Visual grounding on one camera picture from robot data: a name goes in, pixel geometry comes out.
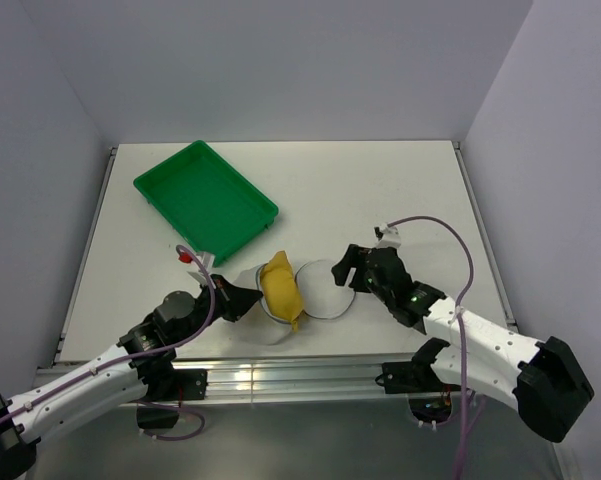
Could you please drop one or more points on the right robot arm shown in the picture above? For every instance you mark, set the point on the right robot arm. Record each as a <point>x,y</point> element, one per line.
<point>541,380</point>

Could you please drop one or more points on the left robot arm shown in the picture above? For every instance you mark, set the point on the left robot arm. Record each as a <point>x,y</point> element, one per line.
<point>137,367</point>

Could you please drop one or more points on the green plastic tray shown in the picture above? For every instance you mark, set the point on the green plastic tray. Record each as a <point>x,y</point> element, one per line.
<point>207,201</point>

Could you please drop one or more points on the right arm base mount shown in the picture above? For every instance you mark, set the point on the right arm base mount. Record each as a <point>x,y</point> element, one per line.
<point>408,377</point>

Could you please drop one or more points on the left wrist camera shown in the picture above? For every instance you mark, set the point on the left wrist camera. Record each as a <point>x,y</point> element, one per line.
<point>198,264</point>

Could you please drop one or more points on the white mesh laundry bag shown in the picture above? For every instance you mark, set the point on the white mesh laundry bag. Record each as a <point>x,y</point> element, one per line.
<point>324,302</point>

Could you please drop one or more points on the aluminium frame rail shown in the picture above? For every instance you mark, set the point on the aluminium frame rail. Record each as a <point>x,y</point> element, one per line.
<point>277,380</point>

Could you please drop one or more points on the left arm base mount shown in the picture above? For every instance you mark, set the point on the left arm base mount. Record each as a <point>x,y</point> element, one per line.
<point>165,404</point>

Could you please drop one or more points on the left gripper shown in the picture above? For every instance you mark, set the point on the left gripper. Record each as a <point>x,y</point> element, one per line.
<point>233,299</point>

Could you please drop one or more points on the yellow bra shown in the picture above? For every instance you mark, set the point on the yellow bra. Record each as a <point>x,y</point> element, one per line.
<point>281,292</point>

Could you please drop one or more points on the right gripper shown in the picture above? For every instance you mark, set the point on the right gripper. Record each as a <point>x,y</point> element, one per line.
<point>354,257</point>

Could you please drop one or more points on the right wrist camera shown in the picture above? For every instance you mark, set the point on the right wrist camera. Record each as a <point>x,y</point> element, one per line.
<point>387,237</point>

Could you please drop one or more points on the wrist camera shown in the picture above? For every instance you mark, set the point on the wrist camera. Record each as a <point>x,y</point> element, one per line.
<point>387,237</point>
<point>198,264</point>

